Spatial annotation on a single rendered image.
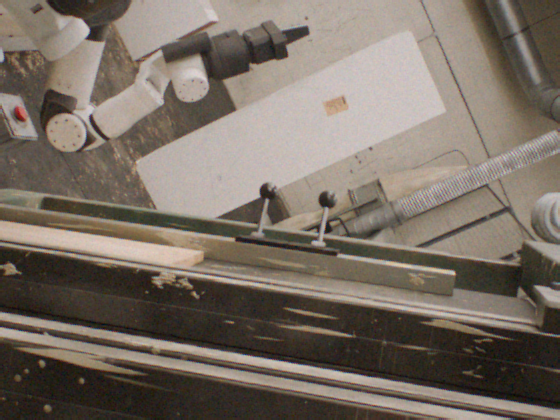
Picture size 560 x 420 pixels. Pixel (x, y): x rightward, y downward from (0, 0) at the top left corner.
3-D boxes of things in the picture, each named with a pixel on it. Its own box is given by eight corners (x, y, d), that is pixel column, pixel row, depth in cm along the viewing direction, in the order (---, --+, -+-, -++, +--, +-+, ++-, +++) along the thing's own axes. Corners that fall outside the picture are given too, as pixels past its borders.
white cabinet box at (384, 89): (155, 150, 567) (403, 29, 530) (190, 217, 577) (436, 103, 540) (132, 163, 508) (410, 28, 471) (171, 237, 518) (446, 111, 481)
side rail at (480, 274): (50, 239, 182) (54, 194, 181) (511, 310, 164) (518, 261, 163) (38, 241, 176) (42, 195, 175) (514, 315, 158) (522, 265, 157)
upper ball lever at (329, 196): (308, 254, 144) (320, 194, 150) (327, 257, 143) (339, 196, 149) (306, 246, 141) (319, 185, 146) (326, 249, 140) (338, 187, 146)
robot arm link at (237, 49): (278, 52, 157) (224, 69, 156) (266, 8, 152) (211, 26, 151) (293, 71, 146) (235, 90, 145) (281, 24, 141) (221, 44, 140)
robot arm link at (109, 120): (149, 118, 145) (73, 169, 149) (159, 106, 155) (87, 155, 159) (116, 73, 142) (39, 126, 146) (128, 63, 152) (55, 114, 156)
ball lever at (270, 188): (248, 245, 146) (262, 186, 152) (267, 248, 145) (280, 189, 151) (245, 237, 143) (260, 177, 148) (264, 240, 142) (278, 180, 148)
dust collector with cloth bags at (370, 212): (253, 219, 768) (452, 128, 729) (282, 278, 780) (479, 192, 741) (231, 257, 636) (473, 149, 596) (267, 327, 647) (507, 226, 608)
